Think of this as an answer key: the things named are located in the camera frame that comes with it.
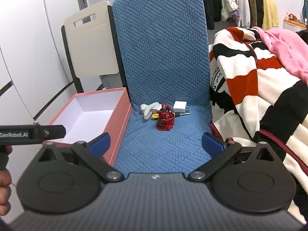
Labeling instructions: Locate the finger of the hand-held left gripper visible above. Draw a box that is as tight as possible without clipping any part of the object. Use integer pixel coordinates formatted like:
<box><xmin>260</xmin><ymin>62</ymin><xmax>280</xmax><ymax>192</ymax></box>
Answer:
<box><xmin>45</xmin><ymin>124</ymin><xmax>67</xmax><ymax>140</ymax></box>

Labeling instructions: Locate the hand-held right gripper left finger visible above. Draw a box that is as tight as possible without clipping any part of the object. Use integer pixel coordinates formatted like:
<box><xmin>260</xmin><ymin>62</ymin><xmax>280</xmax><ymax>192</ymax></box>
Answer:
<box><xmin>38</xmin><ymin>132</ymin><xmax>125</xmax><ymax>183</ymax></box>

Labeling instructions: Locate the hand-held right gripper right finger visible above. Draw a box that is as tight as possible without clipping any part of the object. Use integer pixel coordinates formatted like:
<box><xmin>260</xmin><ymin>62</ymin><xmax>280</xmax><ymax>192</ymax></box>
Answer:
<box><xmin>187</xmin><ymin>132</ymin><xmax>276</xmax><ymax>181</ymax></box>

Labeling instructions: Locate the pink cardboard box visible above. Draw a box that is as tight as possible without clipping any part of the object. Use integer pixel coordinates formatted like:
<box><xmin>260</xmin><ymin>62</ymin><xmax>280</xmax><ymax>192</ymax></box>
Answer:
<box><xmin>47</xmin><ymin>87</ymin><xmax>132</xmax><ymax>167</ymax></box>

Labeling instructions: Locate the white charger adapter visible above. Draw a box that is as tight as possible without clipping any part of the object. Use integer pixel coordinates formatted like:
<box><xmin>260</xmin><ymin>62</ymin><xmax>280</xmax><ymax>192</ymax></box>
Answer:
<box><xmin>173</xmin><ymin>101</ymin><xmax>189</xmax><ymax>113</ymax></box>

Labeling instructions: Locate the red glossy figurine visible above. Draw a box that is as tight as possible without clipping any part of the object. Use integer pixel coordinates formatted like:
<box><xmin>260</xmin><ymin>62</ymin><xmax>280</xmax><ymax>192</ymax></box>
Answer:
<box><xmin>155</xmin><ymin>103</ymin><xmax>175</xmax><ymax>131</ymax></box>

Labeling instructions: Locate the white fluffy plush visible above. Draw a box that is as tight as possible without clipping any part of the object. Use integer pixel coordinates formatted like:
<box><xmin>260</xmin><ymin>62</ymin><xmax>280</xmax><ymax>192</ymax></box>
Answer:
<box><xmin>140</xmin><ymin>102</ymin><xmax>160</xmax><ymax>121</ymax></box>

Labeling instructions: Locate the person's left hand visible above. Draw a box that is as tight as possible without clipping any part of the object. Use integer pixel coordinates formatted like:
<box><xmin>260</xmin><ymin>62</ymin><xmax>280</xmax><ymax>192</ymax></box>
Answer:
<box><xmin>0</xmin><ymin>146</ymin><xmax>13</xmax><ymax>216</ymax></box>

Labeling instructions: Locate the red black striped blanket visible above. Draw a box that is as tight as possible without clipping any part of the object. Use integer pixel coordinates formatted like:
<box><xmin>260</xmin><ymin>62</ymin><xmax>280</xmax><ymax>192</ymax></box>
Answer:
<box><xmin>208</xmin><ymin>27</ymin><xmax>308</xmax><ymax>225</ymax></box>

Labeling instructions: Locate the beige folding chair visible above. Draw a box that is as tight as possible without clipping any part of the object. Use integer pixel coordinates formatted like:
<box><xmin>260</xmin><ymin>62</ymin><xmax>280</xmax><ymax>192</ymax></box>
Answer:
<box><xmin>61</xmin><ymin>0</ymin><xmax>131</xmax><ymax>95</ymax></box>

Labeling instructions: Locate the white wardrobe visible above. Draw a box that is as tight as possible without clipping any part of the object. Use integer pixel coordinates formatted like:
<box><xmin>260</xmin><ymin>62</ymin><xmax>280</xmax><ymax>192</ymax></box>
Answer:
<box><xmin>0</xmin><ymin>0</ymin><xmax>81</xmax><ymax>126</ymax></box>

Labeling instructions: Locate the blue textured mat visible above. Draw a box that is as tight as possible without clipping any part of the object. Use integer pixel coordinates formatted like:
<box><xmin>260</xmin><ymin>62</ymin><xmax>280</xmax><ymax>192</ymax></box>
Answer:
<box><xmin>112</xmin><ymin>0</ymin><xmax>214</xmax><ymax>174</ymax></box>

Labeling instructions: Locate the pink fleece blanket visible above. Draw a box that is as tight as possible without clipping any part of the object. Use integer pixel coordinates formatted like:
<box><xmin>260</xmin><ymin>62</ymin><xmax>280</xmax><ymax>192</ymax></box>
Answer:
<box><xmin>254</xmin><ymin>26</ymin><xmax>308</xmax><ymax>81</ymax></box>

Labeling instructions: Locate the white orange shelf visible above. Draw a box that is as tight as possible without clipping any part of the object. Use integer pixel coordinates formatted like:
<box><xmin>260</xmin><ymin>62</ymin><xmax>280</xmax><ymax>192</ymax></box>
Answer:
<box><xmin>283</xmin><ymin>19</ymin><xmax>308</xmax><ymax>33</ymax></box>

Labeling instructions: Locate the row of hanging clothes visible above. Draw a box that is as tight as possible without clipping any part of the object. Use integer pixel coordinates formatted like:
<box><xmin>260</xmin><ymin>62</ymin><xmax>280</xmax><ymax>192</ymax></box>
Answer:
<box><xmin>195</xmin><ymin>0</ymin><xmax>280</xmax><ymax>31</ymax></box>

